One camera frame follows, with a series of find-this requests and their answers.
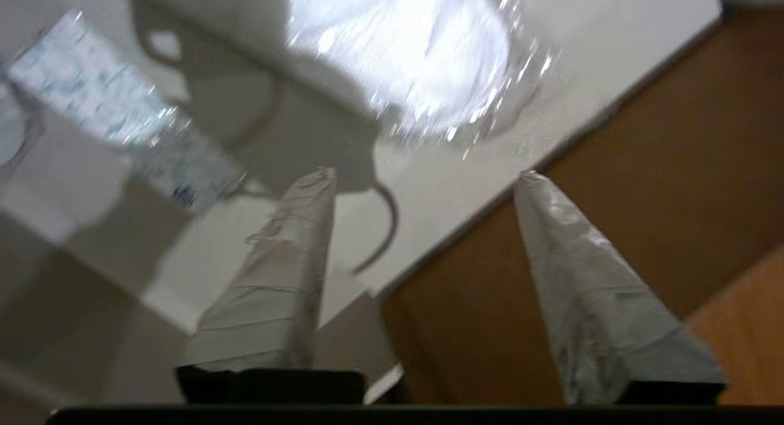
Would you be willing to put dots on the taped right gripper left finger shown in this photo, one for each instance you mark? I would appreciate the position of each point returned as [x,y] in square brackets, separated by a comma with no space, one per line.
[282,290]

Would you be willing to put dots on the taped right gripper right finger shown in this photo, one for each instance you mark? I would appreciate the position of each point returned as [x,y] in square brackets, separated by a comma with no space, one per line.
[600,302]

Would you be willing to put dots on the white tissue pack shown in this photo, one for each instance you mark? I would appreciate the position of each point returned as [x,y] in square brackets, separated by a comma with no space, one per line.
[110,100]

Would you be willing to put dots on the white slippers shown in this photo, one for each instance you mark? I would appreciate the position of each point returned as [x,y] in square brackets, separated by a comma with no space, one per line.
[416,51]

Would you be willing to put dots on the glossy beige drawer cabinet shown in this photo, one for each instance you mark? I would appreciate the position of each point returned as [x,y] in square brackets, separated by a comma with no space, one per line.
[582,76]

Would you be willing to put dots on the brown wooden side cabinet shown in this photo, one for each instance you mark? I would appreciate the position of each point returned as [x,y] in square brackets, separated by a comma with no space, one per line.
[643,198]

